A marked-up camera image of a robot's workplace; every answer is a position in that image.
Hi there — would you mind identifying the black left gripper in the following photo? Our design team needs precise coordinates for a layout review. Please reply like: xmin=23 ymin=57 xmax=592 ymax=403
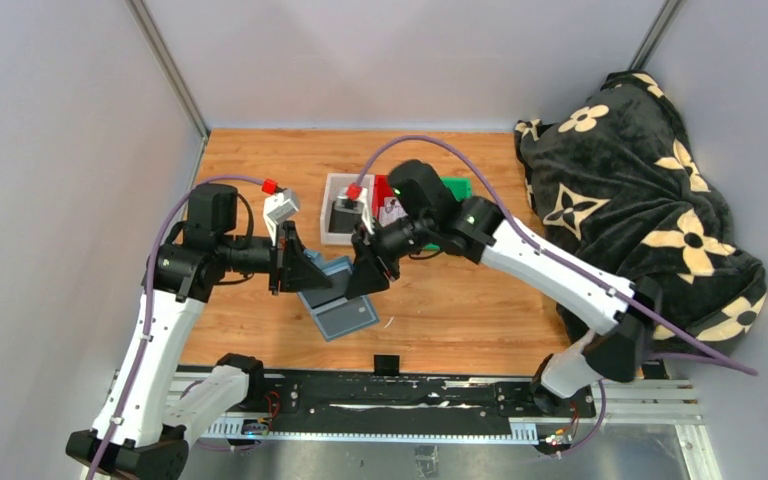
xmin=219 ymin=221 xmax=334 ymax=296

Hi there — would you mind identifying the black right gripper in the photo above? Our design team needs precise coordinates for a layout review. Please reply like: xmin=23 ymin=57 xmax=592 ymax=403
xmin=345 ymin=214 xmax=435 ymax=303

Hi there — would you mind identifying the blue card holder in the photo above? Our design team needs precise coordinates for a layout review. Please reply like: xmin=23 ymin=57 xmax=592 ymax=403
xmin=298 ymin=253 xmax=374 ymax=331

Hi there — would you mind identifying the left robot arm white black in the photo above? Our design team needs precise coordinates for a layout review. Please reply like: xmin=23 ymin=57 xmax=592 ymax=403
xmin=66 ymin=176 xmax=331 ymax=479

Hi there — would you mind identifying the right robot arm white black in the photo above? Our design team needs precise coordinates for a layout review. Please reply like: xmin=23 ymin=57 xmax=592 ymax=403
xmin=345 ymin=159 xmax=661 ymax=418

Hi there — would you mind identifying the white cards stack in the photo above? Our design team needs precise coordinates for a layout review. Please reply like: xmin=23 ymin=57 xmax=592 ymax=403
xmin=378 ymin=197 xmax=405 ymax=226

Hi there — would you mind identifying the red plastic bin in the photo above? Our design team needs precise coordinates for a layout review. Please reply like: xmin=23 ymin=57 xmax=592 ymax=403
xmin=373 ymin=175 xmax=423 ymax=253

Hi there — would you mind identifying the white plastic bin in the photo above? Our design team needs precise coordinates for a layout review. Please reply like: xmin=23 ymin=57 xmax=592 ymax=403
xmin=320 ymin=173 xmax=375 ymax=246

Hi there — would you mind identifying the green plastic bin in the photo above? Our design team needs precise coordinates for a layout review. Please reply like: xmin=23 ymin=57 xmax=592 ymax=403
xmin=423 ymin=176 xmax=476 ymax=254

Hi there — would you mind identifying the black floral blanket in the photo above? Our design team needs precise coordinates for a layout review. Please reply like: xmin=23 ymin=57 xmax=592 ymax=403
xmin=513 ymin=70 xmax=767 ymax=355

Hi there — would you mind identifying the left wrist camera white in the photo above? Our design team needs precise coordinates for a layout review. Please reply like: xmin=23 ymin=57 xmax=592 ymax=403
xmin=263 ymin=189 xmax=300 ymax=245

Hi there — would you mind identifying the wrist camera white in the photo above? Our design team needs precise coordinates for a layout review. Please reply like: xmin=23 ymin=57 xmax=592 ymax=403
xmin=327 ymin=184 xmax=375 ymax=234
xmin=263 ymin=189 xmax=300 ymax=245

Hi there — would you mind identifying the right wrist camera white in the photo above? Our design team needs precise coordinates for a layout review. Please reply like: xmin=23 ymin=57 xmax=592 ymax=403
xmin=327 ymin=184 xmax=375 ymax=234

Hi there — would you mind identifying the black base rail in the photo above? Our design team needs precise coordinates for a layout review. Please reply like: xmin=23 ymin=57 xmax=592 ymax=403
xmin=206 ymin=370 xmax=598 ymax=445

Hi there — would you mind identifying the left aluminium frame post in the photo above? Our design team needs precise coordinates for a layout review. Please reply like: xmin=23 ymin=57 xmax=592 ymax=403
xmin=124 ymin=0 xmax=210 ymax=143

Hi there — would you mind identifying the aluminium frame post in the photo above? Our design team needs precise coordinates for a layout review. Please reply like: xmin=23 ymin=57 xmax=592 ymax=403
xmin=628 ymin=0 xmax=685 ymax=70
xmin=124 ymin=0 xmax=210 ymax=143

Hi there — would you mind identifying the right aluminium frame post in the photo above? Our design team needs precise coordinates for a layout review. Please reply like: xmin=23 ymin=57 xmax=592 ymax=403
xmin=628 ymin=0 xmax=685 ymax=70

